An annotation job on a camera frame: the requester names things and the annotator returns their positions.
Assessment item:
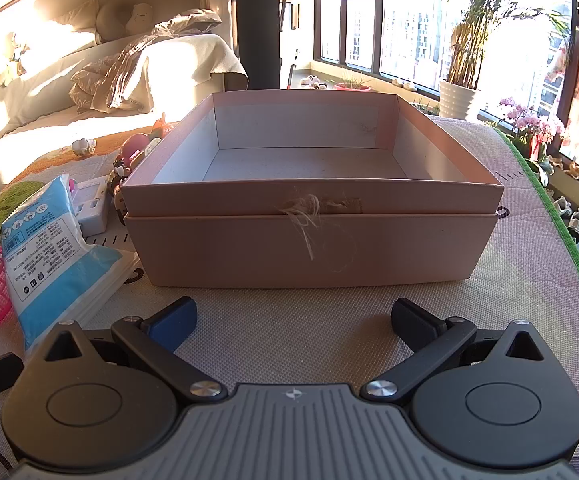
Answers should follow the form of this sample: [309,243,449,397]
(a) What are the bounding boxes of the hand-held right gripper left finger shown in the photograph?
[44,296,223,403]

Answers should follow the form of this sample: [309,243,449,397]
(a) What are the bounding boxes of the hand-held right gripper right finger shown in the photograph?
[361,298,545,403]

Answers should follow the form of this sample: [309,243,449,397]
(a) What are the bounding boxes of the blue white tissue packet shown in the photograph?
[0,175,140,352]

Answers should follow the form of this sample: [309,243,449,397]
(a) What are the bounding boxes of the pink cardboard box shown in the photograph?
[120,91,505,290]

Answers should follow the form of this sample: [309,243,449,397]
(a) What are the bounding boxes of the printed play mat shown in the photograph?
[0,115,579,480]

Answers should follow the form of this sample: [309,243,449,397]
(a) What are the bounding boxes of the white power strip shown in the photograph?
[76,176,110,235]

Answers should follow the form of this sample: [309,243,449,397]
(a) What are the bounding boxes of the pink toy ball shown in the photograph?
[120,132,163,166]

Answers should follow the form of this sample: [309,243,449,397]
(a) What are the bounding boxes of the white ribbed plant pot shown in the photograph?
[438,80,485,122]

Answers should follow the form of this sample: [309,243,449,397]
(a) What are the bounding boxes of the pink orchid plant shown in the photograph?
[499,97,565,161]

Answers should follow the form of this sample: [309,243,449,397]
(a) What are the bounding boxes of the brown down jacket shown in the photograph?
[68,8,223,113]

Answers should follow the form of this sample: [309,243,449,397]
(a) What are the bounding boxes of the cream covered sofa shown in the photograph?
[0,0,250,186]

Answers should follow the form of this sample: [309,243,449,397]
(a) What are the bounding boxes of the tall palm plant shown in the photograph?
[439,0,579,91]

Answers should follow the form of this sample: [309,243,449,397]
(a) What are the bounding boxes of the hanging patterned garment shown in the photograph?
[544,37,571,83]

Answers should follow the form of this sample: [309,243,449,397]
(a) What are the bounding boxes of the cartoon doll figure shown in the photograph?
[0,32,30,86]

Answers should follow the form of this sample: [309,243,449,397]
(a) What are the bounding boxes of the white plush bear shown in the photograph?
[96,1,154,41]

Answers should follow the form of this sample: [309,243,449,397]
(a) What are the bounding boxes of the black pillar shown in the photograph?
[234,0,283,92]

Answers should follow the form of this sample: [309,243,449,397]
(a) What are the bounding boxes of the beige curtain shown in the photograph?
[204,0,240,76]

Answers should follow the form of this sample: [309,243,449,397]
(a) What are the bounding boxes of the upright vacuum cleaner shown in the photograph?
[280,0,315,88]

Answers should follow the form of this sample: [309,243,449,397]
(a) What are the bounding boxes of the toy minifigure keychain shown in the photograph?
[108,157,133,198]

